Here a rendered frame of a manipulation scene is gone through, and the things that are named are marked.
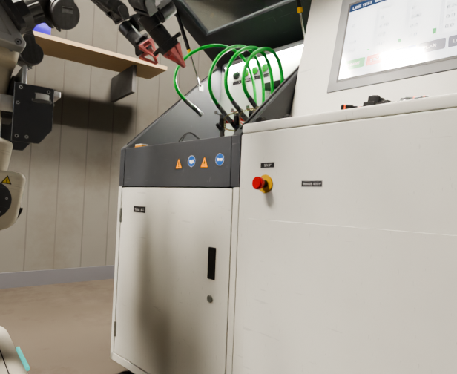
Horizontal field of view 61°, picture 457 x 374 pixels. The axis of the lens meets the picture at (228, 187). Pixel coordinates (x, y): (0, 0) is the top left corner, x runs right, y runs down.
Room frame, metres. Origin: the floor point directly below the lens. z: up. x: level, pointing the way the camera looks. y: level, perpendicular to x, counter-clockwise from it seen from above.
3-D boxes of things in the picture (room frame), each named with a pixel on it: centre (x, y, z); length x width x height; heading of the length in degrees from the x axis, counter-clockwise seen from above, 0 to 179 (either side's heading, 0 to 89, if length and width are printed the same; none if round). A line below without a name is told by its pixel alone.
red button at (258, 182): (1.07, -0.09, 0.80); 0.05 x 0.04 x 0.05; 45
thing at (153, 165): (1.41, 0.20, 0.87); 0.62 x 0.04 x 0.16; 45
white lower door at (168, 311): (1.40, 0.21, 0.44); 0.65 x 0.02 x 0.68; 45
